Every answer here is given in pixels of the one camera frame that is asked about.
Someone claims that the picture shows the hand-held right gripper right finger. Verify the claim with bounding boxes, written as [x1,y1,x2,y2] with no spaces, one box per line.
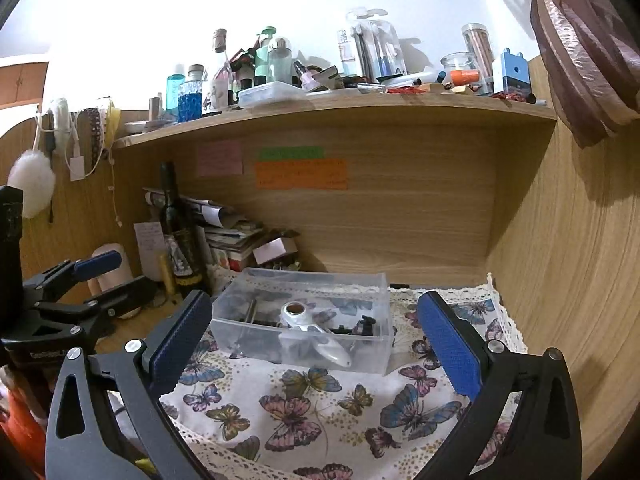
[415,290,581,480]

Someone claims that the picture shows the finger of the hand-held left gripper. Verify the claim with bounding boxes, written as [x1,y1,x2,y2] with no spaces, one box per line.
[84,276,159,322]
[24,251,123,302]

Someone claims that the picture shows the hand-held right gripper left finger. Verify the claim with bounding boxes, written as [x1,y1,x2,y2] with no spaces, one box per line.
[45,289,216,480]

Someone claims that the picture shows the metal tweezers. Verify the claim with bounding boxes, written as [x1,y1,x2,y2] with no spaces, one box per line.
[243,297,281,329]

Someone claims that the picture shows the clear plastic box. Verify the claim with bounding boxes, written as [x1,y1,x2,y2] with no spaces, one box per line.
[209,267,392,376]

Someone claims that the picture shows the black clip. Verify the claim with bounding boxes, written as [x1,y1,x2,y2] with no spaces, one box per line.
[345,315,377,337]

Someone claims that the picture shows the white plastic handheld tool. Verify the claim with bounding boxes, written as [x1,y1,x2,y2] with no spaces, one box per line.
[277,301,354,369]

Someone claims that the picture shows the person's left forearm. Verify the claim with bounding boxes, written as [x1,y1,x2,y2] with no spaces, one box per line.
[0,365,48,480]

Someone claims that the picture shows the yellow tube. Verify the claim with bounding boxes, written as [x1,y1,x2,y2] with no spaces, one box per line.
[159,252,176,294]

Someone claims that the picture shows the handwritten white note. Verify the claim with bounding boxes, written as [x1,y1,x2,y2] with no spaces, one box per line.
[134,222,166,281]

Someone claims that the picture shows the dark wine bottle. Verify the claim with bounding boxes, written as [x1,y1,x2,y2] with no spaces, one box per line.
[159,161,204,291]

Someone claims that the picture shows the white fluffy pompom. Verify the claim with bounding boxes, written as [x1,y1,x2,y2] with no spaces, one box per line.
[7,155,56,219]

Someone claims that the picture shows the stack of booklets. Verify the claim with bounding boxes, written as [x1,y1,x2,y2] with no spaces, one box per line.
[200,217,266,272]

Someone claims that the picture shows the rolled magazine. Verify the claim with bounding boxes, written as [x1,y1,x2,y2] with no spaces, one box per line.
[143,187,231,227]

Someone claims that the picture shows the black patterned ribbon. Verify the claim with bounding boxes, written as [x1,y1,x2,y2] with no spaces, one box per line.
[82,106,104,171]

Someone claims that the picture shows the butterfly print lace cloth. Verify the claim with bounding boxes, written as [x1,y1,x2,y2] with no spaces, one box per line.
[160,272,529,480]

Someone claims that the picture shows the yellow ribbon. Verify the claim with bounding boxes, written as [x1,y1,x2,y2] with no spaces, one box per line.
[102,102,121,161]

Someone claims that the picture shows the pink sticky note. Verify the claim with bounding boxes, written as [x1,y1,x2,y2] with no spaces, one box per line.
[196,142,244,177]

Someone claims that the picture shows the teal plastic bottle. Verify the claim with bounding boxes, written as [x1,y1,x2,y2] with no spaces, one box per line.
[167,74,187,123]

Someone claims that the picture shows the faceted bottle with blue liquid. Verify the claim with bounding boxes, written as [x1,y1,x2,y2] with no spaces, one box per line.
[178,64,206,122]

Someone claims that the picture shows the wooden cabinet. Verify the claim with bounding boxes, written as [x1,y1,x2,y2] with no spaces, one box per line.
[0,62,51,109]

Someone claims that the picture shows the orange sticky note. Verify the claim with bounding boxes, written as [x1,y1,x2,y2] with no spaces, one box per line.
[256,159,349,191]

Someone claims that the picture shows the green sticky note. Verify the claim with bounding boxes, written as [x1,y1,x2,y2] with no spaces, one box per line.
[257,146,325,160]

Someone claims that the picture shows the clear bottle with white label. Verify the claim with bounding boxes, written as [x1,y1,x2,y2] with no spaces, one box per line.
[210,29,236,111]

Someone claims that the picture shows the green pump bottle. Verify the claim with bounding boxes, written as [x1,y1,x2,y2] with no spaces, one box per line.
[255,26,277,86]

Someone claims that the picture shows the wooden shelf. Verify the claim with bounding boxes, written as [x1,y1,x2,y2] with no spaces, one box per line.
[112,91,558,150]

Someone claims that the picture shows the clear bottle with silver cap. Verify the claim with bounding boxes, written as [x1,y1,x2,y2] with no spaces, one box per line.
[268,37,293,84]

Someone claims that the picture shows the pink spray bottle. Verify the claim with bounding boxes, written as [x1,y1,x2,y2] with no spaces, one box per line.
[294,60,319,92]

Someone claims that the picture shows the glass jar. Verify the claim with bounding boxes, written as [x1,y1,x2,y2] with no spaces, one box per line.
[441,52,476,84]

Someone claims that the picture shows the clear tube of pencils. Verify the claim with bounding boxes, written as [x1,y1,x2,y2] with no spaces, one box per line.
[461,23,494,94]

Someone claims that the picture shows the clear package of brushes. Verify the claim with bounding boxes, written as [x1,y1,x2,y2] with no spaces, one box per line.
[350,9,402,82]

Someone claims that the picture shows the small clear package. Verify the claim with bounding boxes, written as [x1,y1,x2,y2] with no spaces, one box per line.
[337,29,358,76]

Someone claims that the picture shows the mauve curtain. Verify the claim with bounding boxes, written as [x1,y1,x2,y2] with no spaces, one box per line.
[470,0,640,149]

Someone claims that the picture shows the pink cup with handle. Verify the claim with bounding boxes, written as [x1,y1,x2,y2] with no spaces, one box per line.
[90,243,144,320]

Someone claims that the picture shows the hanging white cord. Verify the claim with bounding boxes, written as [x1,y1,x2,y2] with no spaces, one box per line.
[107,155,124,227]

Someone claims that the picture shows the white cable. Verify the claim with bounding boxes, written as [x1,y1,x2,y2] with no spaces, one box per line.
[65,110,116,182]

